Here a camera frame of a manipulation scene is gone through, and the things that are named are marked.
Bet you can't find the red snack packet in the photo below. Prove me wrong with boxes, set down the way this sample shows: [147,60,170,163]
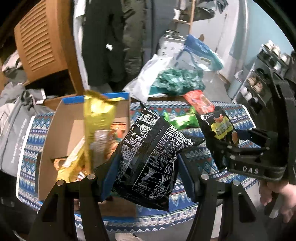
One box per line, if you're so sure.
[184,90,216,114]

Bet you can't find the black snack packet white print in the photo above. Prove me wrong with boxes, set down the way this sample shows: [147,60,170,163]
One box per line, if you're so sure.
[113,102,205,211]

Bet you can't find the black snack packet orange print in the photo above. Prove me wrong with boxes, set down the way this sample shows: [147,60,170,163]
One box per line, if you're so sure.
[195,105,240,172]

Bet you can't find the cardboard box with blue rim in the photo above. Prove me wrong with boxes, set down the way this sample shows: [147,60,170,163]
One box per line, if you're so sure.
[38,91,137,218]

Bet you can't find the crumpled teal plastic bag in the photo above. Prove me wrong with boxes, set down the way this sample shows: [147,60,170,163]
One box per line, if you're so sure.
[149,68,206,96]

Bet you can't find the person's right hand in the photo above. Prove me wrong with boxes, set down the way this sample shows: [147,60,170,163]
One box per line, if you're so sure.
[259,179,296,223]

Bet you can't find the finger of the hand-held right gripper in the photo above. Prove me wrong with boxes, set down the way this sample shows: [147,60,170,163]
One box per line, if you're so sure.
[237,129,272,149]
[223,144,271,163]

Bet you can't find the dark hanging jacket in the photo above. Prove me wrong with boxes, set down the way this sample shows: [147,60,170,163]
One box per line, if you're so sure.
[82,0,127,87]

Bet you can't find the blue plastic bag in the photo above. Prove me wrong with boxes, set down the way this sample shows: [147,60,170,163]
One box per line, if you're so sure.
[178,34,224,72]

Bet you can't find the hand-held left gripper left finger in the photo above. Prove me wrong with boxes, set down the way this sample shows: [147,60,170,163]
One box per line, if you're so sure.
[26,153,122,241]

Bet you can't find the white hanging garment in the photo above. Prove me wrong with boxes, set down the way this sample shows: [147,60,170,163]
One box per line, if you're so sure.
[72,0,89,77]

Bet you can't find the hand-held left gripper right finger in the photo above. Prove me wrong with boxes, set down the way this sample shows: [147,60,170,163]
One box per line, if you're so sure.
[177,153,270,241]

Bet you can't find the brown louvered wooden cabinet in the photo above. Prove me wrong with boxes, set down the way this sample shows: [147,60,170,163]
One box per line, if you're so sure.
[13,0,84,93]

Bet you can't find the patterned blue tablecloth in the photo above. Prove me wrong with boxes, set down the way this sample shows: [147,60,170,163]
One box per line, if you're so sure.
[15,101,264,230]

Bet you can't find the black shoe rack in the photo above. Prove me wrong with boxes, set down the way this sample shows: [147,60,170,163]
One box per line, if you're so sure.
[233,40,296,117]

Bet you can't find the green snack packet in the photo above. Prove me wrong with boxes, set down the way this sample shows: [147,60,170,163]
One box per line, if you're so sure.
[162,106,200,130]

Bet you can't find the light blue bin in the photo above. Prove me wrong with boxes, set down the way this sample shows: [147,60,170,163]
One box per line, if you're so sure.
[227,71,246,100]

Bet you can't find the gold snack packet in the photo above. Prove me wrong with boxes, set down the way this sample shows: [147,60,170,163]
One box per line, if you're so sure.
[57,90,127,183]

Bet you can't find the grey plastic bag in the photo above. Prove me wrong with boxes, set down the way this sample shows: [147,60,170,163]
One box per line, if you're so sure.
[0,51,57,178]

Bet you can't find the wooden shelf frame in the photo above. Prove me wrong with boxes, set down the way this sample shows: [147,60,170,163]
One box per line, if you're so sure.
[173,0,196,35]

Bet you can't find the olive hanging coat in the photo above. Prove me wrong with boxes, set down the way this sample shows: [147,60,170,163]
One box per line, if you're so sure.
[122,0,149,73]

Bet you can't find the white printed box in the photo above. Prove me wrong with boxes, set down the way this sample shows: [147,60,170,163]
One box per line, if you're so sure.
[159,34,188,59]

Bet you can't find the white plastic bag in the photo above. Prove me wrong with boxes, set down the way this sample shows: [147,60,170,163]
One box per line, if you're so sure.
[123,54,174,103]

